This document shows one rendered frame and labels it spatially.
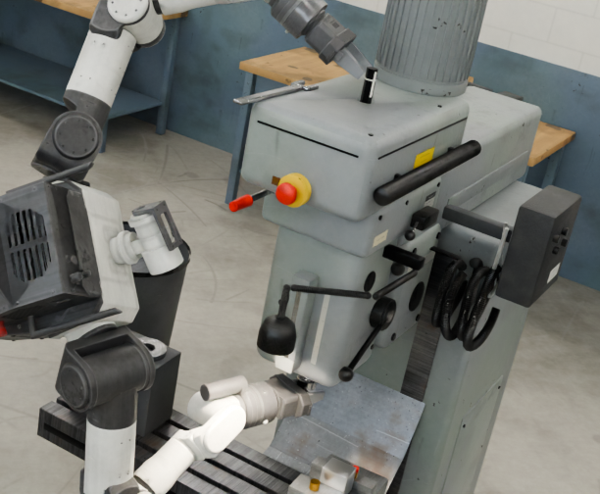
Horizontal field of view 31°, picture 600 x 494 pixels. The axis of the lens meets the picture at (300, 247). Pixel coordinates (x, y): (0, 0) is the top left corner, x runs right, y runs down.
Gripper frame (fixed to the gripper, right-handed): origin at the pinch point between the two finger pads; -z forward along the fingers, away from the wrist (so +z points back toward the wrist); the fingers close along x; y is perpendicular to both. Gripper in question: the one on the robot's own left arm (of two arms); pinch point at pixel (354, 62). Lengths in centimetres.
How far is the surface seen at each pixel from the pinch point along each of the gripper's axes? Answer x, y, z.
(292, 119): 20.1, -9.1, 0.2
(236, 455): -11, -93, -41
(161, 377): -9, -90, -16
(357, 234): 14.3, -19.2, -22.8
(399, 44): -15.9, 4.2, -3.6
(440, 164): -0.8, -3.1, -25.5
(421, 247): -13.8, -23.5, -36.1
